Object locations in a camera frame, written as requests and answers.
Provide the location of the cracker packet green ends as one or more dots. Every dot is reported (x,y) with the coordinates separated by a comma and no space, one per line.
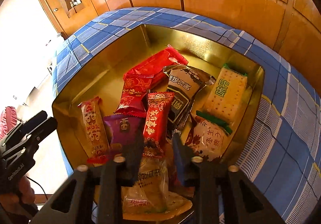
(225,97)

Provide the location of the long orange red snack packet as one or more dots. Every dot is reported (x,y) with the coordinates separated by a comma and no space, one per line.
(95,131)

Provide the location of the clear orange-edged seed bag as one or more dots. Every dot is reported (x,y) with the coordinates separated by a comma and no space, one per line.
(149,199)

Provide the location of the gold tin box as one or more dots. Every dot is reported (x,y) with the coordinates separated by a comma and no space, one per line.
(103,76)

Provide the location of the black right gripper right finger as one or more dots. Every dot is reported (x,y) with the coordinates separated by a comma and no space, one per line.
(217,184)

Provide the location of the purple snack packet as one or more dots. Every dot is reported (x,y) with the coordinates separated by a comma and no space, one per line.
(123,129)

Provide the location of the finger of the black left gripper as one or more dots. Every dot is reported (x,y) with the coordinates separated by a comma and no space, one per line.
(25,137)
(21,130)

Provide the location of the red gold patterned snack packet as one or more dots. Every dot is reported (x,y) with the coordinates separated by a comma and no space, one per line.
(155,129)

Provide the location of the white red floral snack packet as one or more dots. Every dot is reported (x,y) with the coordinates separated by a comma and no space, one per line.
(207,137)

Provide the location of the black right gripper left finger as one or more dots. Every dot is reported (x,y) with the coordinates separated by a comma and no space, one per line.
(73,201)

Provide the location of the black white snack packet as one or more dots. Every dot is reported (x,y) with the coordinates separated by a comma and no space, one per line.
(185,82)

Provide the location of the blue plaid bed sheet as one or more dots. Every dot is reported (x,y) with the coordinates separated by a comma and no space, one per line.
(282,155)

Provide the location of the left hand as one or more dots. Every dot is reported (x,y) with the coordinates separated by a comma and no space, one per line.
(10,201)

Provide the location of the shiny red snack packet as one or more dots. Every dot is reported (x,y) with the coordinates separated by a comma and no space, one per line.
(134,90)

